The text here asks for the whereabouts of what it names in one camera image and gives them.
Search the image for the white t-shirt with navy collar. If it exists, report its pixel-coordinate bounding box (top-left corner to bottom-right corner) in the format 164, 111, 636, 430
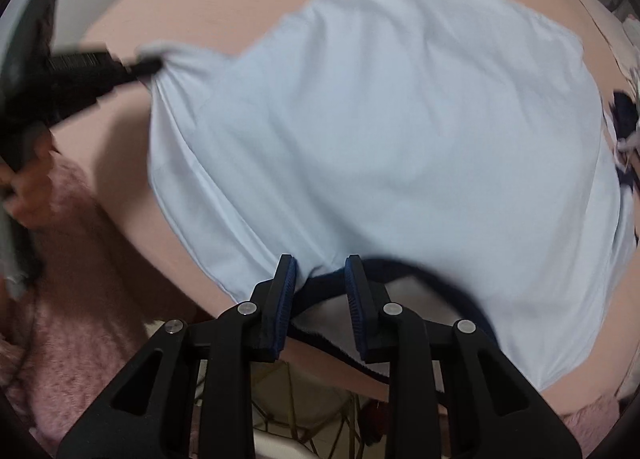
136, 0, 637, 386

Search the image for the person's left hand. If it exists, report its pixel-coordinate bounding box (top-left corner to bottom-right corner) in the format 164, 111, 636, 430
0, 131, 59, 226

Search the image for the wooden frame stool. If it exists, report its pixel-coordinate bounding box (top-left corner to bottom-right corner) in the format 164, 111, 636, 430
196, 360, 392, 459

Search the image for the navy and white patterned cloth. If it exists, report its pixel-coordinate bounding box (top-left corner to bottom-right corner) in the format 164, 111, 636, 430
599, 87, 640, 252

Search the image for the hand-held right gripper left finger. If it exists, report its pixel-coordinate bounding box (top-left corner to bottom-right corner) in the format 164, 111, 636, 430
57, 253, 300, 459

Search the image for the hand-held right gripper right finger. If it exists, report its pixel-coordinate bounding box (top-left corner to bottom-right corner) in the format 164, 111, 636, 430
344, 254, 584, 459

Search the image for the pink bed sheet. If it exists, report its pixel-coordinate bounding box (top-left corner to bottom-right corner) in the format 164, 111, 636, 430
50, 0, 640, 421

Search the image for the person's pink fuzzy clothing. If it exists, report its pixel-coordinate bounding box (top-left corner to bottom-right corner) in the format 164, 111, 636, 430
559, 391, 623, 457

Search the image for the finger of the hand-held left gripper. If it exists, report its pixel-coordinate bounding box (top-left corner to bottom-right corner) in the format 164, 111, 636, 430
49, 51, 164, 121

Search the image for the pink pillow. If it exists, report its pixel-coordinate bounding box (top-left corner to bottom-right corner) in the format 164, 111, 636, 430
564, 0, 640, 90

